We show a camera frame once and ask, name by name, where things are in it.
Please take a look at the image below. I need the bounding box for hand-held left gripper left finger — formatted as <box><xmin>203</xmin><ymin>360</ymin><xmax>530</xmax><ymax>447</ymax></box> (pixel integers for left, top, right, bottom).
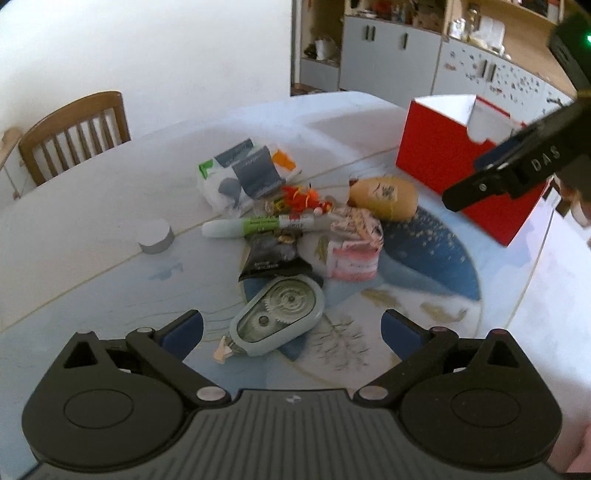
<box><xmin>62</xmin><ymin>309</ymin><xmax>232</xmax><ymax>408</ymax></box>

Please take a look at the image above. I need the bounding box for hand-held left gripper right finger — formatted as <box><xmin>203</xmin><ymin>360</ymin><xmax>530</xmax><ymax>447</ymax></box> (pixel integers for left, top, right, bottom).
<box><xmin>353</xmin><ymin>309</ymin><xmax>522</xmax><ymax>408</ymax></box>

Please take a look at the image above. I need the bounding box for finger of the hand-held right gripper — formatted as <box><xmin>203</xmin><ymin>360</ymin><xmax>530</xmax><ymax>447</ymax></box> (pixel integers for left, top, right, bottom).
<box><xmin>473</xmin><ymin>129</ymin><xmax>527</xmax><ymax>172</ymax></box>
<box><xmin>441</xmin><ymin>164</ymin><xmax>522</xmax><ymax>213</ymax></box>

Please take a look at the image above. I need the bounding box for red cardboard box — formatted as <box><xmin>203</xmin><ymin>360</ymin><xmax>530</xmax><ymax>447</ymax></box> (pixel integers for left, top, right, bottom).
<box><xmin>396</xmin><ymin>95</ymin><xmax>552</xmax><ymax>247</ymax></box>

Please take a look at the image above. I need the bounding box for pink white tissue pack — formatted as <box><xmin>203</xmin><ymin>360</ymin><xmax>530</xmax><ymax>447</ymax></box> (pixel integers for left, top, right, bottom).
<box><xmin>323</xmin><ymin>235</ymin><xmax>379</xmax><ymax>282</ymax></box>

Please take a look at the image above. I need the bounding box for grey correction tape dispenser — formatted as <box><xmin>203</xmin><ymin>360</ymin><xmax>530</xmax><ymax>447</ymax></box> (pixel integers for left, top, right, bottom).
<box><xmin>213</xmin><ymin>274</ymin><xmax>325</xmax><ymax>365</ymax></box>

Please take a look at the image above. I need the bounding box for tan oval pouch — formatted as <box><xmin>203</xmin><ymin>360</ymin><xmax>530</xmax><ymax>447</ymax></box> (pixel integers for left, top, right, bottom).
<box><xmin>347</xmin><ymin>176</ymin><xmax>419</xmax><ymax>221</ymax></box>

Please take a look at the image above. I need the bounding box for white green marker pen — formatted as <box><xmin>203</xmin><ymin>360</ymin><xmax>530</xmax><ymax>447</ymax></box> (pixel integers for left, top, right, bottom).
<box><xmin>202</xmin><ymin>215</ymin><xmax>335</xmax><ymax>239</ymax></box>

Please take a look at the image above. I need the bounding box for black snack packet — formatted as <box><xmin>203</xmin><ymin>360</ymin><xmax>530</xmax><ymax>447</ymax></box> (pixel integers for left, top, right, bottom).
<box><xmin>238</xmin><ymin>231</ymin><xmax>315</xmax><ymax>283</ymax></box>

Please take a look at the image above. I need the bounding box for white printed plastic bag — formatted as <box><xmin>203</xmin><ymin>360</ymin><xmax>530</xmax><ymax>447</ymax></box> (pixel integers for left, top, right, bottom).
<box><xmin>196</xmin><ymin>138</ymin><xmax>303</xmax><ymax>215</ymax></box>

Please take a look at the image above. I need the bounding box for orange red toy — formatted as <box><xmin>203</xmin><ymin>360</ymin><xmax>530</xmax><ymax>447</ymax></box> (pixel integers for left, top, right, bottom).
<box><xmin>279</xmin><ymin>184</ymin><xmax>335</xmax><ymax>215</ymax></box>

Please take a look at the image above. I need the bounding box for grey sticker-covered cabinet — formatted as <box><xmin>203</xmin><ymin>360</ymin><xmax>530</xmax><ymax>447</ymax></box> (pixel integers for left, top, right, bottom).
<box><xmin>431</xmin><ymin>39</ymin><xmax>578</xmax><ymax>123</ymax></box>

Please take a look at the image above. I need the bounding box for white plastic container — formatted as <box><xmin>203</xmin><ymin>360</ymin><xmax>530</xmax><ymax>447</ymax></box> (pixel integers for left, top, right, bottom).
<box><xmin>475</xmin><ymin>18</ymin><xmax>506</xmax><ymax>49</ymax></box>

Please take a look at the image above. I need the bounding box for grey round tin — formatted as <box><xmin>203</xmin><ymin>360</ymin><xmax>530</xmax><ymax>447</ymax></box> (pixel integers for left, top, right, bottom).
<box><xmin>136</xmin><ymin>219</ymin><xmax>175</xmax><ymax>254</ymax></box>

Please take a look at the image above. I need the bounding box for grey double-door cabinet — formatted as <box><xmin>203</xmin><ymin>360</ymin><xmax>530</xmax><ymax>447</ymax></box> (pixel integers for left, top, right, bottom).
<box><xmin>339</xmin><ymin>13</ymin><xmax>444</xmax><ymax>95</ymax></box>

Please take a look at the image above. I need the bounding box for white bag on shelf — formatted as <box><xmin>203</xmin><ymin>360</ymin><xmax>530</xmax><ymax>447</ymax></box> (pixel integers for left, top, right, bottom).
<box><xmin>314</xmin><ymin>37</ymin><xmax>339</xmax><ymax>60</ymax></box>

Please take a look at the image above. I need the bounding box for wooden open shelf unit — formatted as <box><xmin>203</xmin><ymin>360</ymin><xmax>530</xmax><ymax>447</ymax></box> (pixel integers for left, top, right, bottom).
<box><xmin>291</xmin><ymin>0</ymin><xmax>346</xmax><ymax>96</ymax></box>

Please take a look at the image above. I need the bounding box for wooden slat-back chair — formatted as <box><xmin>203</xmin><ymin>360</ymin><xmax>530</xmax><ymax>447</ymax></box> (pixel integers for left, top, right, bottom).
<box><xmin>18</xmin><ymin>91</ymin><xmax>131</xmax><ymax>186</ymax></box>

